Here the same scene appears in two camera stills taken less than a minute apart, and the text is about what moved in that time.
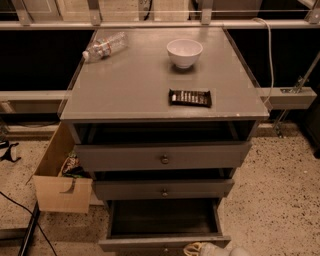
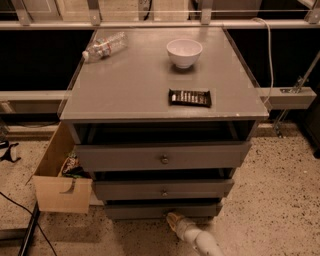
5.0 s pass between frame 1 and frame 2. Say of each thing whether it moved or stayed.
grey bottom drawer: moved
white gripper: moved
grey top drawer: stayed
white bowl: stayed
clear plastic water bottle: stayed
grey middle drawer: stayed
